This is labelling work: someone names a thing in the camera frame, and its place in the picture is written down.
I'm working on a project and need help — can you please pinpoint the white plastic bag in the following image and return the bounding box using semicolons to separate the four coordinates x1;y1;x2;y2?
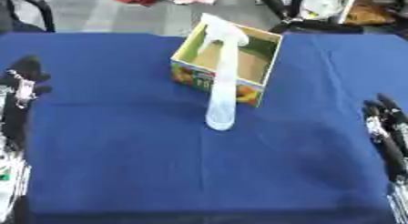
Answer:
300;0;348;20

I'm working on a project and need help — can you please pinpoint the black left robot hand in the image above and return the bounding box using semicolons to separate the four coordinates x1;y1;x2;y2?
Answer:
0;55;55;152

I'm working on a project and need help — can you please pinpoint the open cardboard box fruit print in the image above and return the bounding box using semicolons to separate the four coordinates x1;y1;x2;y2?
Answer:
168;20;284;108

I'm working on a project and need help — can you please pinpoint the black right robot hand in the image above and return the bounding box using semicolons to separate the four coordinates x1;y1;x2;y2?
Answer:
362;93;408;182

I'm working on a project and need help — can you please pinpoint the black chair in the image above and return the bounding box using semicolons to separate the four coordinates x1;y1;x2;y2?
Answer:
0;0;57;34

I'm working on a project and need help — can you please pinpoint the brown bag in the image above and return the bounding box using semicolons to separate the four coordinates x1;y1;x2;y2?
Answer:
344;3;399;25

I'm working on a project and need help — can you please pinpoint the black tripod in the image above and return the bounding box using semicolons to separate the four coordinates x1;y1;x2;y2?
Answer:
256;0;367;35

